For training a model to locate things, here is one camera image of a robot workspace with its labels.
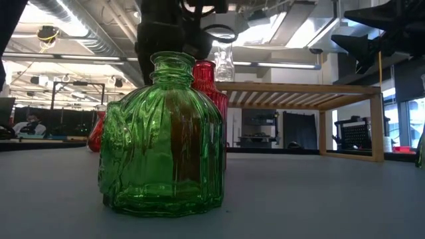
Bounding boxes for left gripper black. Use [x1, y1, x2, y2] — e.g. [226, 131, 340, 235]
[181, 15, 216, 61]

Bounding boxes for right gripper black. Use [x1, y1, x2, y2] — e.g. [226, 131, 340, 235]
[331, 0, 425, 64]

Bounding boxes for tall red ribbed glass bottle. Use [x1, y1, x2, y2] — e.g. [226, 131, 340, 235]
[191, 59, 230, 171]

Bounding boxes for clear twisted-rib glass vase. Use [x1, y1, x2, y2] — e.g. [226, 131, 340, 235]
[213, 42, 236, 83]

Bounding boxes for squat green ribbed glass vase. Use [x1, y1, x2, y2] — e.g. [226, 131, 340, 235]
[98, 51, 226, 218]

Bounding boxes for small red glass vase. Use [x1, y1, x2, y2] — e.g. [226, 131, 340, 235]
[86, 104, 108, 153]

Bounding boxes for wooden slatted shelf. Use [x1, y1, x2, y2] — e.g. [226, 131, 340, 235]
[214, 81, 385, 163]

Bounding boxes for grey storage shelf unit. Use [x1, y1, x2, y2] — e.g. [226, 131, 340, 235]
[240, 108, 280, 149]

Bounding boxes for window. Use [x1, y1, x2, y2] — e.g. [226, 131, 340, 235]
[384, 86, 425, 149]

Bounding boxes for black pegboard cart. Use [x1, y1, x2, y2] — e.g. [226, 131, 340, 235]
[333, 115, 373, 151]

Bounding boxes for red box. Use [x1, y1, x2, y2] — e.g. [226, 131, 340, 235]
[393, 145, 416, 154]

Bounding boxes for black curtain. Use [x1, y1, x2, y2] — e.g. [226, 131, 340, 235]
[283, 111, 319, 150]

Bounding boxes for person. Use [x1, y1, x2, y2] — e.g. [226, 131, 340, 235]
[13, 114, 47, 137]

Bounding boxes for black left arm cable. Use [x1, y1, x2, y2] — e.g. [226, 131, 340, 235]
[201, 23, 239, 44]

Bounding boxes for silver ventilation duct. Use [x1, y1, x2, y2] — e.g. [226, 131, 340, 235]
[29, 0, 153, 88]

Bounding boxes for black metal rig frame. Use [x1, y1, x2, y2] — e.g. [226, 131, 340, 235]
[49, 80, 106, 112]

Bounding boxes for black ceiling device yellow cable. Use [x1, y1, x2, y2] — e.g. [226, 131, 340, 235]
[35, 25, 61, 44]

